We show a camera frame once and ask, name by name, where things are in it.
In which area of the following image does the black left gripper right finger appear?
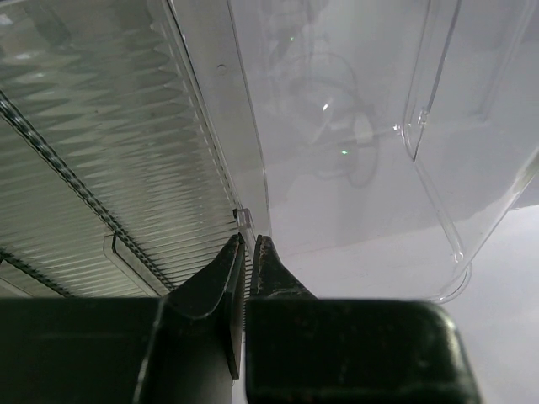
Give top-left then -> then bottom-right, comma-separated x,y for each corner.
244,236 -> 482,403

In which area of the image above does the clear acrylic drawer organizer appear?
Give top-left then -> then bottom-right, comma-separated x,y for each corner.
1,1 -> 538,304

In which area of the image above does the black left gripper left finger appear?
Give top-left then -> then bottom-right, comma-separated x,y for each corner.
1,235 -> 245,403

